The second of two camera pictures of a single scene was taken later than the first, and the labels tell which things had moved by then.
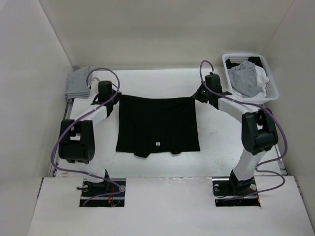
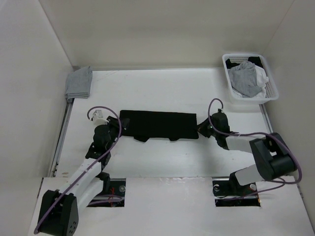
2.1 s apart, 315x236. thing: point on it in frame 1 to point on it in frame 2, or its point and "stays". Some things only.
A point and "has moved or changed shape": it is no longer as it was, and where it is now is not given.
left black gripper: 117,98 to 113,123
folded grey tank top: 76,86 stays
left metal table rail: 68,106 stays
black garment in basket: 255,60 stays
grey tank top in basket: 243,79 stays
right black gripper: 197,95 to 201,128
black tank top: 148,124 has moved or changed shape
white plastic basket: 250,77 stays
